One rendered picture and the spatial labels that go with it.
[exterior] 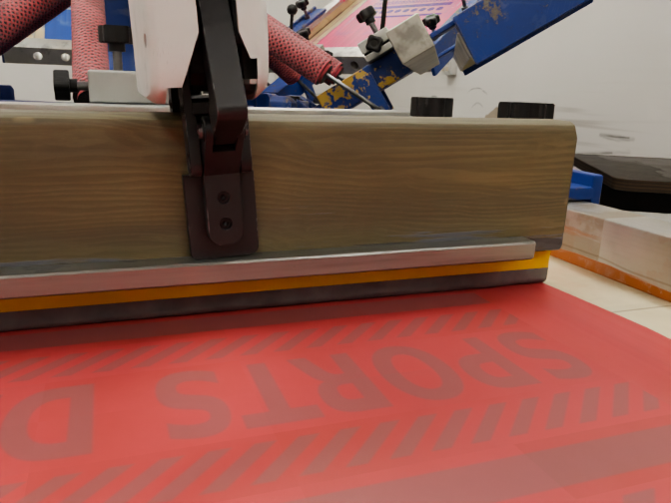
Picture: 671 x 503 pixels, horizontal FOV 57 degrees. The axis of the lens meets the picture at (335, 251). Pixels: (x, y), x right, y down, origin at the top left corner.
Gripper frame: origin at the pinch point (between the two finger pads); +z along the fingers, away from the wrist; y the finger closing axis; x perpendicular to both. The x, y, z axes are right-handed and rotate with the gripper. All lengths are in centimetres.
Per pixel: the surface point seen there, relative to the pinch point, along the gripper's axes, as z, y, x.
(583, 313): 6.9, 5.5, 18.4
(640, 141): 28, -166, 199
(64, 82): -5.3, -46.7, -8.2
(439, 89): 13, -334, 201
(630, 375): 6.5, 12.2, 15.0
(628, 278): 6.9, 2.1, 24.9
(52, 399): 4.9, 7.6, -7.6
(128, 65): -7, -96, 1
